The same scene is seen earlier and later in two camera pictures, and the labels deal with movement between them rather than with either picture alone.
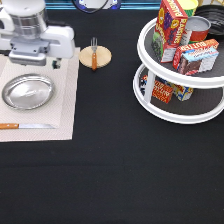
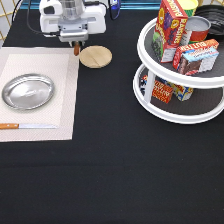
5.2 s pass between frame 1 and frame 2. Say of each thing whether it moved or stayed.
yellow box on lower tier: stayed
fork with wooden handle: moved
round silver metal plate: stayed
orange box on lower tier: stayed
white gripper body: moved
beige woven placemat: stayed
